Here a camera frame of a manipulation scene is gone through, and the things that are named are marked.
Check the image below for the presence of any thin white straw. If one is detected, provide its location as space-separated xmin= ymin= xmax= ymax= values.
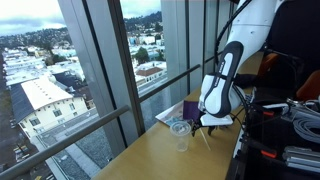
xmin=199 ymin=128 xmax=212 ymax=151

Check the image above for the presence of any clear plastic cup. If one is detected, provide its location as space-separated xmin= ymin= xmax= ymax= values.
xmin=169 ymin=120 xmax=192 ymax=153

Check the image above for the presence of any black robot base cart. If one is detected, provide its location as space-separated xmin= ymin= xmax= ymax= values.
xmin=226 ymin=96 xmax=320 ymax=180

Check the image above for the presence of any purple folder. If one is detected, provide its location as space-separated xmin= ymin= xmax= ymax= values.
xmin=182 ymin=100 xmax=203 ymax=123

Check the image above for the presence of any printed paper magazine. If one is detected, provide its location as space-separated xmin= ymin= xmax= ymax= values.
xmin=154 ymin=101 xmax=192 ymax=128

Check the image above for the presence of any white compact keyboard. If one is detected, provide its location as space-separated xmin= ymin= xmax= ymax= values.
xmin=243 ymin=89 xmax=255 ymax=107

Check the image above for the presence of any grey metal handrail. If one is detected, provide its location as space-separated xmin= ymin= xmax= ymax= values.
xmin=138 ymin=63 xmax=202 ymax=104
xmin=0 ymin=105 xmax=132 ymax=180
xmin=203 ymin=53 xmax=218 ymax=64

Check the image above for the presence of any black clamp orange tip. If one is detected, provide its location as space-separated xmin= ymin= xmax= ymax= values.
xmin=246 ymin=135 xmax=278 ymax=160
xmin=249 ymin=104 xmax=275 ymax=117

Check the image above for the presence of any black cloth bag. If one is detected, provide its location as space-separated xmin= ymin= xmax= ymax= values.
xmin=234 ymin=73 xmax=258 ymax=90

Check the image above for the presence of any orange plastic chair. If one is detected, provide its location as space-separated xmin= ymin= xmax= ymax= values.
xmin=295 ymin=69 xmax=320 ymax=103
xmin=256 ymin=52 xmax=279 ymax=79

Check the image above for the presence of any grey window mullion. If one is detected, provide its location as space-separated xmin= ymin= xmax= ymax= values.
xmin=58 ymin=0 xmax=146 ymax=158

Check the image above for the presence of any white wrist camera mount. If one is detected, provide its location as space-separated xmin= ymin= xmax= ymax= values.
xmin=199 ymin=113 xmax=234 ymax=127

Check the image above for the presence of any coiled white cable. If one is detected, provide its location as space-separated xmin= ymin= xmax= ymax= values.
xmin=292 ymin=113 xmax=320 ymax=144

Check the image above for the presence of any aluminium rail bundle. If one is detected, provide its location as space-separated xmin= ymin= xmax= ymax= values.
xmin=282 ymin=145 xmax=320 ymax=174

